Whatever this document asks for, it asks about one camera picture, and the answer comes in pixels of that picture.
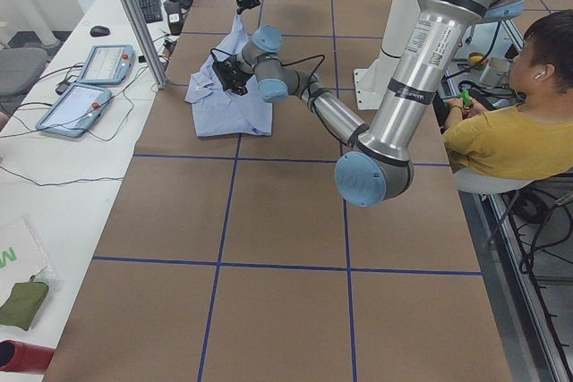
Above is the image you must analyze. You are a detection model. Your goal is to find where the blue striped button shirt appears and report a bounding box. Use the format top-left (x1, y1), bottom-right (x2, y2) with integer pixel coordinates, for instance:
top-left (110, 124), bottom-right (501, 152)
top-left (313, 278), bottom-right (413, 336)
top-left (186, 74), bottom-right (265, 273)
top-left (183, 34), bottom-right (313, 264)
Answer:
top-left (185, 13), bottom-right (274, 139)

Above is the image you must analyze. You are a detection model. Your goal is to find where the black keyboard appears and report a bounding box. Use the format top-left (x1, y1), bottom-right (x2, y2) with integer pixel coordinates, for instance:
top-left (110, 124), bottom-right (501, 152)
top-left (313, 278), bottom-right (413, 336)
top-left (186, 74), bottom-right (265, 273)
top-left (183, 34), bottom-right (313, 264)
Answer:
top-left (136, 0), bottom-right (163, 23)

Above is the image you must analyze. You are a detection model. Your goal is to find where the far teach pendant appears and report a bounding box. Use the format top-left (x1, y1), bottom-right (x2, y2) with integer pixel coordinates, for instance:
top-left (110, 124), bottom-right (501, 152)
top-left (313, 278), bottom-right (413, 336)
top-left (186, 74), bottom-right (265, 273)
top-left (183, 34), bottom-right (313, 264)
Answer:
top-left (77, 45), bottom-right (134, 86)

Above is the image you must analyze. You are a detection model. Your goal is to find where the teach pendant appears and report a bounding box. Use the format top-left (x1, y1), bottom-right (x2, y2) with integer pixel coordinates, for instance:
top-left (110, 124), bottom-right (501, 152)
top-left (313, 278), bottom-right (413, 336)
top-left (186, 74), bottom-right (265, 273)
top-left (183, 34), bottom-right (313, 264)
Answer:
top-left (35, 83), bottom-right (112, 138)
top-left (77, 45), bottom-right (134, 86)

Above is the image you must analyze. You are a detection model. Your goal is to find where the black computer mouse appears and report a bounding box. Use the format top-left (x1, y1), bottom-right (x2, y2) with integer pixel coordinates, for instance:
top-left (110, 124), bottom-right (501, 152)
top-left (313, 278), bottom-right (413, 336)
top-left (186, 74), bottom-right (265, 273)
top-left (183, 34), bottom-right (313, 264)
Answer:
top-left (90, 25), bottom-right (111, 38)

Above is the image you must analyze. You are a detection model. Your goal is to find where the near teach pendant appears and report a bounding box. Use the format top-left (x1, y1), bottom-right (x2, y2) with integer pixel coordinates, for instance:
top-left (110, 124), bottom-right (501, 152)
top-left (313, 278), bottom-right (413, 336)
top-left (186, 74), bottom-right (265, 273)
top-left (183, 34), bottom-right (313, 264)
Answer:
top-left (35, 83), bottom-right (112, 138)

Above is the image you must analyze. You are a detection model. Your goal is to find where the brown table mat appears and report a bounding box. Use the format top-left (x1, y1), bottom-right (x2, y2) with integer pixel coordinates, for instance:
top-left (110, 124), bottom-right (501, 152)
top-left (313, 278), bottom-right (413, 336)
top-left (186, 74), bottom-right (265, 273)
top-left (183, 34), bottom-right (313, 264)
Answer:
top-left (46, 0), bottom-right (511, 381)

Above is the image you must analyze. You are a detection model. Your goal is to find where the grey office chair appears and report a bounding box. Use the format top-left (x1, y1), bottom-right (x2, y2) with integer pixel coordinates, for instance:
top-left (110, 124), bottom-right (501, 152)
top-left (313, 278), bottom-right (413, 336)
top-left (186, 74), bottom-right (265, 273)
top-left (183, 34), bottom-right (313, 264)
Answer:
top-left (1, 47), bottom-right (47, 98)

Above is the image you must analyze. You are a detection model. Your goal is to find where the green folded cloth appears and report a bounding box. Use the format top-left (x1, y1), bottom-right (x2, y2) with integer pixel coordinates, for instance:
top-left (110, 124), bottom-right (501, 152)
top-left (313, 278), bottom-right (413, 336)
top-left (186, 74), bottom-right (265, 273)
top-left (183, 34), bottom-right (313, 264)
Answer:
top-left (1, 280), bottom-right (49, 331)

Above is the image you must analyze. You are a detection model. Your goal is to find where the person in yellow shirt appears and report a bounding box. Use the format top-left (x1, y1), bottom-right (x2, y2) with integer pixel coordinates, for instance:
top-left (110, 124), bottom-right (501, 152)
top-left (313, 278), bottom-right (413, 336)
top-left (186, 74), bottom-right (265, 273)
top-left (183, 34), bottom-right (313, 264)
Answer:
top-left (433, 10), bottom-right (572, 181)

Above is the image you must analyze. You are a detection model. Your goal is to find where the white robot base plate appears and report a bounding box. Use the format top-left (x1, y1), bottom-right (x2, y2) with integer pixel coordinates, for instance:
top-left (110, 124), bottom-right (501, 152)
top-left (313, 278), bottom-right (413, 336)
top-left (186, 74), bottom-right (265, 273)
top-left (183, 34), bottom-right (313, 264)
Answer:
top-left (354, 68), bottom-right (381, 110)

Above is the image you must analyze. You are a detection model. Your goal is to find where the aluminium frame post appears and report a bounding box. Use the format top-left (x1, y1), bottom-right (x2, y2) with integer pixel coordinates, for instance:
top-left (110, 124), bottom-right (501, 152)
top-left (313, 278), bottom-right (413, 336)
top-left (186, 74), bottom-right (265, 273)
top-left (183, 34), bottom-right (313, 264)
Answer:
top-left (120, 0), bottom-right (168, 89)

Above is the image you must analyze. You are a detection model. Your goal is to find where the black cable on table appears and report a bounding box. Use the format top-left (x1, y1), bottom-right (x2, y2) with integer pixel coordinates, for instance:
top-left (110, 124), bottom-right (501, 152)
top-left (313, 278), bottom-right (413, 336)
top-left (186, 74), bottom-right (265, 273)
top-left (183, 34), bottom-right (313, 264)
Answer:
top-left (0, 162), bottom-right (124, 188)

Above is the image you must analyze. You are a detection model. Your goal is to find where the white pedestal column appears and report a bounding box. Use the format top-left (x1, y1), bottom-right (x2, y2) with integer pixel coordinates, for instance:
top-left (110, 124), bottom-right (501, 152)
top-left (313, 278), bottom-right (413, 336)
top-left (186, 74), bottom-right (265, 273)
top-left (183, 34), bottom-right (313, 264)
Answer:
top-left (381, 0), bottom-right (420, 60)

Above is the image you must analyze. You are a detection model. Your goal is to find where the green handled grabber tool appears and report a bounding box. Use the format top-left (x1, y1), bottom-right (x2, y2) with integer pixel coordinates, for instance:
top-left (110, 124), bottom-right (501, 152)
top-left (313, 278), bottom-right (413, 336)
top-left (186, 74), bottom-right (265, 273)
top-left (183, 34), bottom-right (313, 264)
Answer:
top-left (458, 89), bottom-right (474, 108)

